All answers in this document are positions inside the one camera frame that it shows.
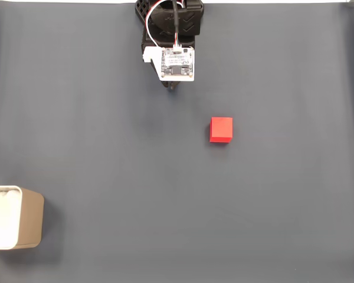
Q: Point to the red cube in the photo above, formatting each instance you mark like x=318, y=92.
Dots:
x=221, y=129

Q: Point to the beige box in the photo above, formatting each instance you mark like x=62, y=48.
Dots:
x=31, y=219

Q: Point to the dark grey mat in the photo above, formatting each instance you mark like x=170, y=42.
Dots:
x=194, y=206

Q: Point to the white camera board mount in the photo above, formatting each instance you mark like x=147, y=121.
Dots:
x=177, y=63

